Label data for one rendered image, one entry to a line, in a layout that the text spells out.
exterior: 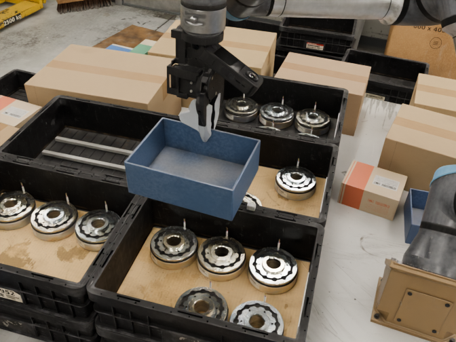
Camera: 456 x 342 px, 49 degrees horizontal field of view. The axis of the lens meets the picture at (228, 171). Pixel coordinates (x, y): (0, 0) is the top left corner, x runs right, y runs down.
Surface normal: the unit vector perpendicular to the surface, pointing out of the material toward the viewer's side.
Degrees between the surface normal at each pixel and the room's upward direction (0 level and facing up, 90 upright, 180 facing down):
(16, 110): 0
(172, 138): 91
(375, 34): 90
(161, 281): 0
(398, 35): 75
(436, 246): 33
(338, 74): 0
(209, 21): 87
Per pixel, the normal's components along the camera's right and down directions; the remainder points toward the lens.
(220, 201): -0.35, 0.60
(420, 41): -0.33, 0.36
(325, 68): 0.03, -0.78
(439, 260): -0.31, -0.46
